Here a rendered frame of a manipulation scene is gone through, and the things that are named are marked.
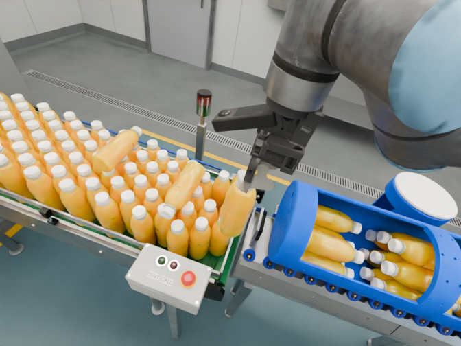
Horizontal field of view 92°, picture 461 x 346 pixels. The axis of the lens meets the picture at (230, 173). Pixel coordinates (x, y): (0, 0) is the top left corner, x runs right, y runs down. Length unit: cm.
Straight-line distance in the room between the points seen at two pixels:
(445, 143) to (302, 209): 43
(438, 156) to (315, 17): 20
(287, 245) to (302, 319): 127
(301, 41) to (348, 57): 7
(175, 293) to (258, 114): 48
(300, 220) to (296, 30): 49
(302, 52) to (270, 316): 171
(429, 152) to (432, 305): 62
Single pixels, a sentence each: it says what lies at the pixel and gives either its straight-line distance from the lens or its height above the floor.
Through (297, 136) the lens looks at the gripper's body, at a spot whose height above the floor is 152.
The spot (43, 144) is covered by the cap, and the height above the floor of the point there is 111.
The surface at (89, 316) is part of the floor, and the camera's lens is 185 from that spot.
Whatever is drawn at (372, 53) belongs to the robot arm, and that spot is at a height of 168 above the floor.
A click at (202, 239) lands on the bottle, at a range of 74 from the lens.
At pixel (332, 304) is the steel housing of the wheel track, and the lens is 100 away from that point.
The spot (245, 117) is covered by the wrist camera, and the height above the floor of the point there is 153.
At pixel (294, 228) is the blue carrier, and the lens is 66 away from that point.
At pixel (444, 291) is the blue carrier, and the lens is 87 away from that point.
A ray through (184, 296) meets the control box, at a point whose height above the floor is 110.
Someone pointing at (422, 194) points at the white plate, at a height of 104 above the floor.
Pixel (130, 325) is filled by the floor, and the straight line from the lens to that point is 177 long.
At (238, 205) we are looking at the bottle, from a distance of 50.
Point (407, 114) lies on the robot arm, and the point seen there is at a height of 165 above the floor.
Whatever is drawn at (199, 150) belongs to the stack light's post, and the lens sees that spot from 115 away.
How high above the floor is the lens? 172
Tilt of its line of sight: 46 degrees down
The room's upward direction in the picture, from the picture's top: 13 degrees clockwise
